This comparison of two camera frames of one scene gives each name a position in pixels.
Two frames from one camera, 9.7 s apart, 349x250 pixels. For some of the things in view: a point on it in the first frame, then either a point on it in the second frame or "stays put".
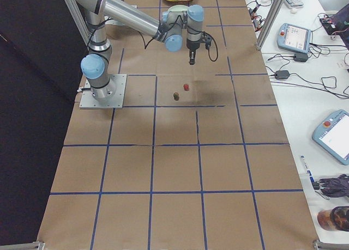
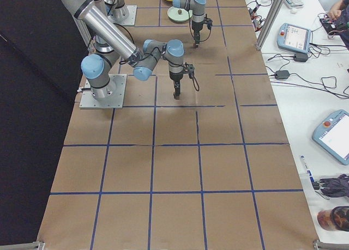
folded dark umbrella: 338,187 stays put
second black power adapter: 282,74 stays put
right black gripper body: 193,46 to 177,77
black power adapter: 301,57 stays put
